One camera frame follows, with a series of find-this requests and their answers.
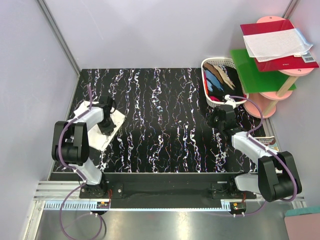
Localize white daisy print t-shirt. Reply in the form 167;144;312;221
73;101;125;151

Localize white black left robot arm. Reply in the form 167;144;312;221
51;96;117;198

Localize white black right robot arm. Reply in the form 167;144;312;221
207;105;302;202

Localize black printed t-shirt in basket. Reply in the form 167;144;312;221
202;62;247;103

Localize green plastic sheet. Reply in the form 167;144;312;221
230;49;289;94

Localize pink two-tier stand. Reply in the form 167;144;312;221
243;15;315;119

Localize yellow illustrated paperback book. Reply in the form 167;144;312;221
255;136;279;152

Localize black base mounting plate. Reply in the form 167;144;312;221
80;181;256;200

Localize white mesh cloth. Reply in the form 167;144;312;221
243;28;313;63

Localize red plastic folder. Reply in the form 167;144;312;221
240;19;319;72

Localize teal cloth edge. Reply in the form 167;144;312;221
285;206;320;217

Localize pink board corner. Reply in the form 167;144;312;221
284;213;320;240

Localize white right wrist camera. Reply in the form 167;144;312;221
224;94;237;109

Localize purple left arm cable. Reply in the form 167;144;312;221
56;84;109;240

